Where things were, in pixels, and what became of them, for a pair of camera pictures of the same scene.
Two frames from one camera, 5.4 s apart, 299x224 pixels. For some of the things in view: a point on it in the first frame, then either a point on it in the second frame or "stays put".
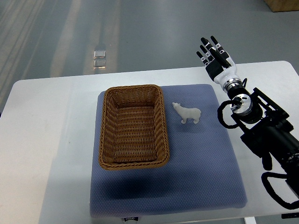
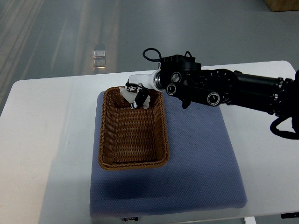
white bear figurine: x=188 y=113 → x=130 y=96
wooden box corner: x=281 y=5 stays put
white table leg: x=250 y=220 stays put
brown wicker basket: x=133 y=132 stays put
